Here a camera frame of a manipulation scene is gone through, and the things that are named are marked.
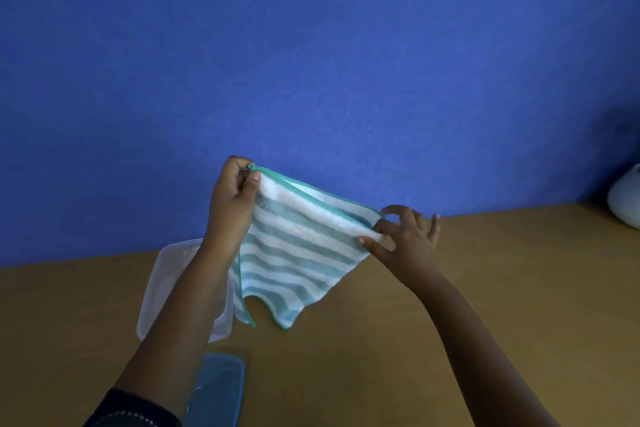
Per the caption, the person's left hand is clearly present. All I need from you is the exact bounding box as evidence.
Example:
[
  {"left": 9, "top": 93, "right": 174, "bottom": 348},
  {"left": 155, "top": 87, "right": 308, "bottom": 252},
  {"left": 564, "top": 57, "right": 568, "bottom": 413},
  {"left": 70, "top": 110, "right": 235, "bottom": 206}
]
[{"left": 203, "top": 155, "right": 262, "bottom": 253}]

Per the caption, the clear plastic container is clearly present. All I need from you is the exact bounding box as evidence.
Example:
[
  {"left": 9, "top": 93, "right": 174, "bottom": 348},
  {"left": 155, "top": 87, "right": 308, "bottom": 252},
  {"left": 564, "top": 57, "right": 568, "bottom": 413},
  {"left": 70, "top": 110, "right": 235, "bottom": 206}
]
[{"left": 136, "top": 238, "right": 236, "bottom": 344}]

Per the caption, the teal white striped cloth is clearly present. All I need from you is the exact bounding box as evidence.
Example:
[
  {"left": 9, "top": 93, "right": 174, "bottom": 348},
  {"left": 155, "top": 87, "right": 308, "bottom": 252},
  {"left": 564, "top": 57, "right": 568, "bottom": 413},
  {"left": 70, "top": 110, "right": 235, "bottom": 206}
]
[{"left": 229, "top": 165, "right": 385, "bottom": 330}]

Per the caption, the person's right forearm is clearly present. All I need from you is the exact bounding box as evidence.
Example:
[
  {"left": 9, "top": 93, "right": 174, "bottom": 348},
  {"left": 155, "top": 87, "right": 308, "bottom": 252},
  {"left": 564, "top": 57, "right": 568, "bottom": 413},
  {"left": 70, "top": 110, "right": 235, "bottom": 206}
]
[{"left": 397, "top": 264, "right": 561, "bottom": 427}]

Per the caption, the dark sleeve cuff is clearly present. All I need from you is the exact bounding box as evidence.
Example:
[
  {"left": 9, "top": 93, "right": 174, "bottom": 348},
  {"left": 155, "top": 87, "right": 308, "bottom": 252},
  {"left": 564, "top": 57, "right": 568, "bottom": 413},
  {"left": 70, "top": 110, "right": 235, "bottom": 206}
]
[{"left": 82, "top": 388, "right": 182, "bottom": 427}]

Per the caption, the white rounded object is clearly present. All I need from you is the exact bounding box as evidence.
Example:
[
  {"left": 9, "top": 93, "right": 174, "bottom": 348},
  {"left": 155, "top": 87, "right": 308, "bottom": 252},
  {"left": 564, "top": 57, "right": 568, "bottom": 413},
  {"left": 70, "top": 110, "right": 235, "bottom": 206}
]
[{"left": 607, "top": 163, "right": 640, "bottom": 231}]

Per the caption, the person's right hand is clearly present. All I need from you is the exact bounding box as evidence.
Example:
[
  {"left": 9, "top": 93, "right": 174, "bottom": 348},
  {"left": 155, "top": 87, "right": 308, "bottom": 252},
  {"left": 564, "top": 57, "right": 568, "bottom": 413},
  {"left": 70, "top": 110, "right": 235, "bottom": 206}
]
[{"left": 357, "top": 205, "right": 441, "bottom": 282}]

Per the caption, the blue container lid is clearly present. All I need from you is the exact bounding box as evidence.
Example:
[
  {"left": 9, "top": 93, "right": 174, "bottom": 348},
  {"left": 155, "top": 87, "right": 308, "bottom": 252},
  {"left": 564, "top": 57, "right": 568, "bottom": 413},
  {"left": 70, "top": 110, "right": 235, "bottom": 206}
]
[{"left": 183, "top": 352, "right": 246, "bottom": 427}]

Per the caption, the person's left forearm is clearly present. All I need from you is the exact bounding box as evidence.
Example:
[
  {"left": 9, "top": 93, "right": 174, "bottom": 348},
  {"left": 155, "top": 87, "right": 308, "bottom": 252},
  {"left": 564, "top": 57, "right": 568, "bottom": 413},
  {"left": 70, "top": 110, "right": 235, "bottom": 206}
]
[{"left": 114, "top": 239, "right": 240, "bottom": 420}]

